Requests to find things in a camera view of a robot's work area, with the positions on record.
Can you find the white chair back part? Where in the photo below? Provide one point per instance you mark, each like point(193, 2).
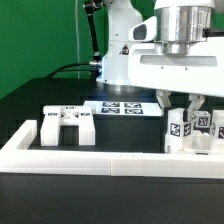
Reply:
point(57, 116)

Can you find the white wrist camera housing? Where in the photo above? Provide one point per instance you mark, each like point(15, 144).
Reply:
point(145, 31)

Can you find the small tagged white cube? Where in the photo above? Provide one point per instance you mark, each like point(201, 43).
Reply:
point(202, 119)

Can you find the white sheet with tags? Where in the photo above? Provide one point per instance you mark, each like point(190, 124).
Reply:
point(124, 108)

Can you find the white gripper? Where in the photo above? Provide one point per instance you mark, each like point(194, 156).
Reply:
point(201, 71)

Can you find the white chair seat part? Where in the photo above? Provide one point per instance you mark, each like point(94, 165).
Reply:
point(197, 143)

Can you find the white U-shaped border frame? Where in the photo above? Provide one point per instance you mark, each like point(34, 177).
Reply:
point(17, 157)

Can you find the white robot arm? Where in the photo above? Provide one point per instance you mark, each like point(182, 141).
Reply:
point(175, 50)

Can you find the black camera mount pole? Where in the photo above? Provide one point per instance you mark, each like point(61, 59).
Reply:
point(89, 8)

